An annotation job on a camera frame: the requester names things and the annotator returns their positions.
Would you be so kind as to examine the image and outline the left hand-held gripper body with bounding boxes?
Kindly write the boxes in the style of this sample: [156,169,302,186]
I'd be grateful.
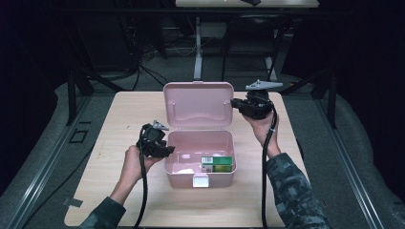
[136,119,170,158]

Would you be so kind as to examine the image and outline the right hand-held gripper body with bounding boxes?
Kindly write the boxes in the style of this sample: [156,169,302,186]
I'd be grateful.
[240,79,284,121]

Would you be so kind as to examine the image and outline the pink storage box with handle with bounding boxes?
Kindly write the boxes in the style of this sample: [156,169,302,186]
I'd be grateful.
[162,80,239,189]

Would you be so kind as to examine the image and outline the green medicine box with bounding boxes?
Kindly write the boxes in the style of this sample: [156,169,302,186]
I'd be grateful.
[201,155,234,174]

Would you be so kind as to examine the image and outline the person's right hand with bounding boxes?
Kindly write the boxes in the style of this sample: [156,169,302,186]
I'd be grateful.
[243,112,283,159]

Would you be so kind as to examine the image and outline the person's left hand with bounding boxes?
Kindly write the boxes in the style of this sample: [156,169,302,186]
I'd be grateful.
[119,145,164,194]

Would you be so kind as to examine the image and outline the black chair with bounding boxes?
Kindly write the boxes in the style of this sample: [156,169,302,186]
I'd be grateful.
[220,13,287,89]

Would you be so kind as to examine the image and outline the white background desk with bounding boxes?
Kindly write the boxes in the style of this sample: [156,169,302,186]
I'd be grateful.
[175,0,320,82]

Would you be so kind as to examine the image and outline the black metal stand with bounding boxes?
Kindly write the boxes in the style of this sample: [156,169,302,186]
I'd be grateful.
[64,61,128,127]
[280,61,338,130]

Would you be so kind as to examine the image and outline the grey tape strip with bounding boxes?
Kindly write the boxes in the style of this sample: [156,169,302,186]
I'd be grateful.
[61,198,84,208]

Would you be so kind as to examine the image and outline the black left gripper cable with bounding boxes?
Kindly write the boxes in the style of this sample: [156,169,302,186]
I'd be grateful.
[133,126,149,229]

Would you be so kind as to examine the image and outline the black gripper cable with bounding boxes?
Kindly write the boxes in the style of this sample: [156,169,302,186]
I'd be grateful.
[133,126,149,229]
[260,106,279,229]

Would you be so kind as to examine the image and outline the bundle of floor cables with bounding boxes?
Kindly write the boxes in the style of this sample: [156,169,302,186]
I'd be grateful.
[122,18,208,94]

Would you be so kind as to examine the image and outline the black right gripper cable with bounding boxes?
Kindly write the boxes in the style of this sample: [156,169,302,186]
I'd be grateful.
[260,106,279,229]

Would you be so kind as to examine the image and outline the aluminium floor rail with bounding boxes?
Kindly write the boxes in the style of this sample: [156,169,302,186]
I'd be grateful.
[3,94,94,229]
[314,97,385,229]

